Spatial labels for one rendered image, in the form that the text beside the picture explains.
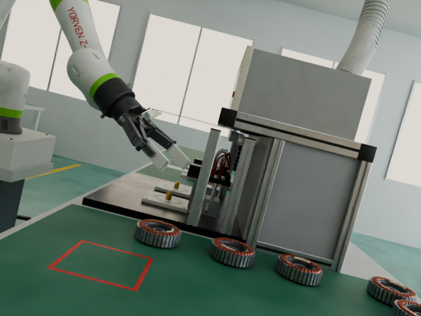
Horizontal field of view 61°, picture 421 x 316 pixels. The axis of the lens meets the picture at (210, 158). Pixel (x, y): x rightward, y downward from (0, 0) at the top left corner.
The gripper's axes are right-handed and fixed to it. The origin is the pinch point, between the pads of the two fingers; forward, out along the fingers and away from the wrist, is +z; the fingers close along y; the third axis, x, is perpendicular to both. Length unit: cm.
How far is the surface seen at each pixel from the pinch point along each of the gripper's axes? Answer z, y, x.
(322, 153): 22.4, -24.1, 26.1
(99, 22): -378, -419, -62
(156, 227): 7.3, -2.8, -15.9
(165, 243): 12.7, 3.3, -13.9
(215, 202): 9.8, -33.2, -9.0
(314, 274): 41.5, -6.8, 4.8
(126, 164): -192, -448, -201
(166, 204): 0.2, -25.2, -18.9
